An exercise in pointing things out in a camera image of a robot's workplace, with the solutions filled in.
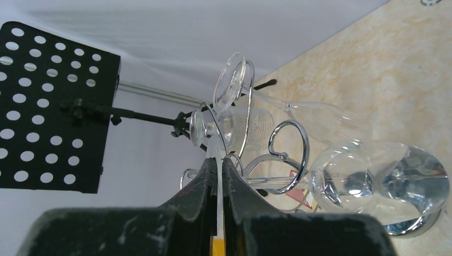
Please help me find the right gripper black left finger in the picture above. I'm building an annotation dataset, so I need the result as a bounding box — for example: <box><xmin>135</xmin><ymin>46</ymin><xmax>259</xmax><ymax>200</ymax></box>
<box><xmin>18</xmin><ymin>158</ymin><xmax>216</xmax><ymax>255</ymax></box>

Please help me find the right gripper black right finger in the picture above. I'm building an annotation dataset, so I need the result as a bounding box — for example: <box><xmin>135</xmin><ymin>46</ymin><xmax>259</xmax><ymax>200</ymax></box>
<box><xmin>223</xmin><ymin>158</ymin><xmax>396</xmax><ymax>255</ymax></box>

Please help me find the clear small wine glass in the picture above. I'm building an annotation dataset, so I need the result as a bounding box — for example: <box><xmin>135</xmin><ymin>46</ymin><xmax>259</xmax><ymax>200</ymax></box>
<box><xmin>206</xmin><ymin>135</ymin><xmax>451</xmax><ymax>255</ymax></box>

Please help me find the clear tall stemmed glass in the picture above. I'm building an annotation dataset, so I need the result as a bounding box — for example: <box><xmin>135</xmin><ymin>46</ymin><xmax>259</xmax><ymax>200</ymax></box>
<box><xmin>213</xmin><ymin>52</ymin><xmax>373</xmax><ymax>145</ymax></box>

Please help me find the chrome wine glass rack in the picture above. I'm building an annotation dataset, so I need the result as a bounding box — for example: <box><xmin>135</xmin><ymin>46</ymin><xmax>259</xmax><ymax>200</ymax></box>
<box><xmin>179</xmin><ymin>59</ymin><xmax>442</xmax><ymax>237</ymax></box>

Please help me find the playing card box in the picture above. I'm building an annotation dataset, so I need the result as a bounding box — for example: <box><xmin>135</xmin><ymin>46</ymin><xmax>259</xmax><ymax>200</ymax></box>
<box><xmin>286</xmin><ymin>188</ymin><xmax>317</xmax><ymax>210</ymax></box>

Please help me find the black perforated plate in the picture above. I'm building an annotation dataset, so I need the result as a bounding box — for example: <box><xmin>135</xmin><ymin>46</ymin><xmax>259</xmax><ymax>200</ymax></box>
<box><xmin>1</xmin><ymin>21</ymin><xmax>120</xmax><ymax>194</ymax></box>

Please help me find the white poker chip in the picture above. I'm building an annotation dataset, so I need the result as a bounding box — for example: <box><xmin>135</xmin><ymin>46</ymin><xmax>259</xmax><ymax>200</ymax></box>
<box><xmin>420</xmin><ymin>0</ymin><xmax>442</xmax><ymax>6</ymax></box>

